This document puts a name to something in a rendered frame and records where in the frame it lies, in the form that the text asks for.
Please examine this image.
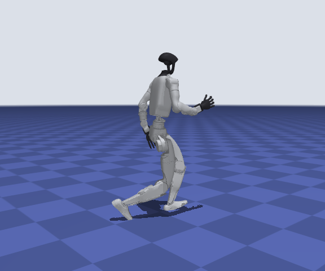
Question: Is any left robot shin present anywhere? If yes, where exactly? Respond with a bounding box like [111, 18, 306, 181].
[168, 166, 186, 206]

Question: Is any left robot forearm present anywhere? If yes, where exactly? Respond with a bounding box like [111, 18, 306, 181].
[138, 108, 149, 133]

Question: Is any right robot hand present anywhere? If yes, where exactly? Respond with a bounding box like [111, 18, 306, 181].
[194, 94, 214, 113]

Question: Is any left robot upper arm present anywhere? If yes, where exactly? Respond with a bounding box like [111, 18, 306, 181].
[138, 82, 152, 111]

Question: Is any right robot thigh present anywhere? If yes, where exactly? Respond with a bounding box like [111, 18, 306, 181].
[155, 134, 175, 188]

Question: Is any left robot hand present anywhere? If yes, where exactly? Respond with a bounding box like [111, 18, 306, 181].
[143, 126, 156, 148]

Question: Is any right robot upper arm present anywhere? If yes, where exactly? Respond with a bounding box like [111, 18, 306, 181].
[165, 78, 182, 113]

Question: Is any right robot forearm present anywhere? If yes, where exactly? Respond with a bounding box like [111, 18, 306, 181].
[178, 102, 201, 116]

